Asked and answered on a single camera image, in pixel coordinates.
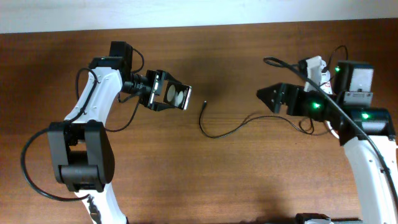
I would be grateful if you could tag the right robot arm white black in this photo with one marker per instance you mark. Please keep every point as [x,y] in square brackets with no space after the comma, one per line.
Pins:
[367,134]

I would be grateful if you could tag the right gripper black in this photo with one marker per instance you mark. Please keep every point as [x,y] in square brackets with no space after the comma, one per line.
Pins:
[295,91]

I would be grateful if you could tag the black smartphone white circles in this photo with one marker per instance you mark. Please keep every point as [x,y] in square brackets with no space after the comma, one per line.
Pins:
[177,95]

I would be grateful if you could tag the white usb charger plug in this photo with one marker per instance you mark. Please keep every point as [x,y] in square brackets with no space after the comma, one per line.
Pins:
[325,73]

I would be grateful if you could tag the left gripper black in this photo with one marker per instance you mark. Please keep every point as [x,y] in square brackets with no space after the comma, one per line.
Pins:
[156,81]

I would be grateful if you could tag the white power strip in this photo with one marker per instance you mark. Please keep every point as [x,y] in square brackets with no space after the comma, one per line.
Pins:
[326,87]

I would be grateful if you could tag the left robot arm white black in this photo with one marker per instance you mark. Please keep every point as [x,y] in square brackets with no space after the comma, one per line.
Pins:
[81,153]

